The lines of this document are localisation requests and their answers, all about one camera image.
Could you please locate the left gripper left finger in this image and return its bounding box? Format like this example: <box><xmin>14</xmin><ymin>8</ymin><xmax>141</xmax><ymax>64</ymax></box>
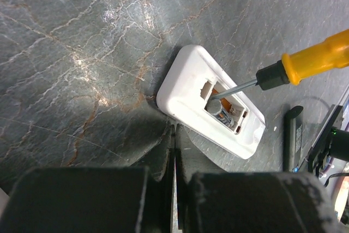
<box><xmin>1</xmin><ymin>126</ymin><xmax>175</xmax><ymax>232</ymax></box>

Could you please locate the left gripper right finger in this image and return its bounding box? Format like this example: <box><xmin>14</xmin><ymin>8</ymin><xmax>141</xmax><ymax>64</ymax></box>
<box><xmin>176</xmin><ymin>124</ymin><xmax>341</xmax><ymax>232</ymax></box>

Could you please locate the dark battery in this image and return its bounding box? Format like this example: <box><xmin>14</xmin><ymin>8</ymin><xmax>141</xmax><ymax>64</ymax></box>
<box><xmin>206</xmin><ymin>99</ymin><xmax>236</xmax><ymax>129</ymax></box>

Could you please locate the wide white remote control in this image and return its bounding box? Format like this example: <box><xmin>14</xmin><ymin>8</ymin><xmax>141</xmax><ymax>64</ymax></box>
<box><xmin>157</xmin><ymin>45</ymin><xmax>266</xmax><ymax>159</ymax></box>

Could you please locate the black remote control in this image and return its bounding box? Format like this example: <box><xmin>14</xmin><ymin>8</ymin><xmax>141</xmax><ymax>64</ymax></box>
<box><xmin>282</xmin><ymin>105</ymin><xmax>304</xmax><ymax>172</ymax></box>

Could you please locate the orange handled screwdriver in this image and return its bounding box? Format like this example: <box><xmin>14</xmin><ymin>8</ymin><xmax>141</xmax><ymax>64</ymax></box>
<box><xmin>210</xmin><ymin>30</ymin><xmax>348</xmax><ymax>100</ymax></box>

